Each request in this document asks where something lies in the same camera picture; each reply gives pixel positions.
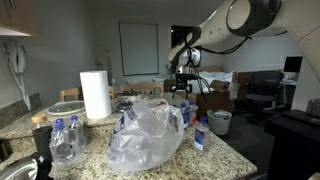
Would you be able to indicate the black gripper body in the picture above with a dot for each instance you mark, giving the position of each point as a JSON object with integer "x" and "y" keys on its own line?
{"x": 182, "y": 85}

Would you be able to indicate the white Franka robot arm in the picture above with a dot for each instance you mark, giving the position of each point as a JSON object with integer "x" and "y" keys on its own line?
{"x": 213, "y": 30}

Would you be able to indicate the clear plastic bag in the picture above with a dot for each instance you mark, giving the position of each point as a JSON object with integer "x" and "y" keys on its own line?
{"x": 143, "y": 143}

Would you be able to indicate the shrink-wrapped water bottle pack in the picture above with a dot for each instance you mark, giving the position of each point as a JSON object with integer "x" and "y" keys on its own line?
{"x": 66, "y": 143}

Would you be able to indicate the orange marker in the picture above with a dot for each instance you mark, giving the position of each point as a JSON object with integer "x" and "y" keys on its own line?
{"x": 160, "y": 103}

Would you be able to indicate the small green plant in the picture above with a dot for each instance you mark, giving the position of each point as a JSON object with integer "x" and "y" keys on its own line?
{"x": 170, "y": 70}

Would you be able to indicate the brown cardboard box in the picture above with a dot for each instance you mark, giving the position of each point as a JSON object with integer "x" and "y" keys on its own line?
{"x": 215, "y": 101}

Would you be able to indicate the wooden dining chair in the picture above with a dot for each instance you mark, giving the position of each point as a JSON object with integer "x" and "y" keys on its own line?
{"x": 141, "y": 88}
{"x": 70, "y": 94}

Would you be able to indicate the white bedding pile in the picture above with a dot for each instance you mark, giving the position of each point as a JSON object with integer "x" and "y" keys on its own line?
{"x": 220, "y": 76}

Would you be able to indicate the grey trash bin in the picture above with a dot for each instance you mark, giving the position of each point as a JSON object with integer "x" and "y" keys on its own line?
{"x": 218, "y": 125}

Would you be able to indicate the white bowl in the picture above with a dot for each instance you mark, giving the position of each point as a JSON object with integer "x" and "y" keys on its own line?
{"x": 130, "y": 97}

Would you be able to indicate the dark grey pot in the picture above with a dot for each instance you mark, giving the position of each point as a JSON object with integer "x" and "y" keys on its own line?
{"x": 123, "y": 106}

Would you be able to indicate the black office chair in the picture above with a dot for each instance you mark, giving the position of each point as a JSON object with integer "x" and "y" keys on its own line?
{"x": 263, "y": 83}

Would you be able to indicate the white paper towel roll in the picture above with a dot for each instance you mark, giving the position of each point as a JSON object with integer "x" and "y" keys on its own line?
{"x": 95, "y": 96}

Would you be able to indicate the black computer monitor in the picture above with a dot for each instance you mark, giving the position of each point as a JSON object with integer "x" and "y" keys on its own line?
{"x": 293, "y": 64}

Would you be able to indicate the plate with glass lid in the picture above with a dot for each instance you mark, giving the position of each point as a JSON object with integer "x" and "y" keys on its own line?
{"x": 66, "y": 108}

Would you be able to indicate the black equipment cart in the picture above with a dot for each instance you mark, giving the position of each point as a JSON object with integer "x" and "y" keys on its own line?
{"x": 293, "y": 146}

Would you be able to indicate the grey plastic appliance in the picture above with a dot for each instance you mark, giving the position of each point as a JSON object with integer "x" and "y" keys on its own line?
{"x": 314, "y": 108}

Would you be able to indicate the dark jar with cork lid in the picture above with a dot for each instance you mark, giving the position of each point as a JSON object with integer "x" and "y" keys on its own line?
{"x": 42, "y": 140}

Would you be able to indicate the black and silver appliance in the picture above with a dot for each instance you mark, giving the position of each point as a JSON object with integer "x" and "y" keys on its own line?
{"x": 41, "y": 163}

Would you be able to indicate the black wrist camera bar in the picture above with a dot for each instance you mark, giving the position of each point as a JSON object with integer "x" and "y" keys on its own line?
{"x": 185, "y": 77}

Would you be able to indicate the white wall whiteboard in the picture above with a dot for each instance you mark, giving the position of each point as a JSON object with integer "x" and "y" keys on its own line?
{"x": 138, "y": 48}

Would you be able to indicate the white wall phone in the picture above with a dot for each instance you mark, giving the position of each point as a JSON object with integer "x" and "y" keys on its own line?
{"x": 18, "y": 60}

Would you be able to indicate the wooden wall cabinet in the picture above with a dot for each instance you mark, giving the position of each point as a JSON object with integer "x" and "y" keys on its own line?
{"x": 20, "y": 16}

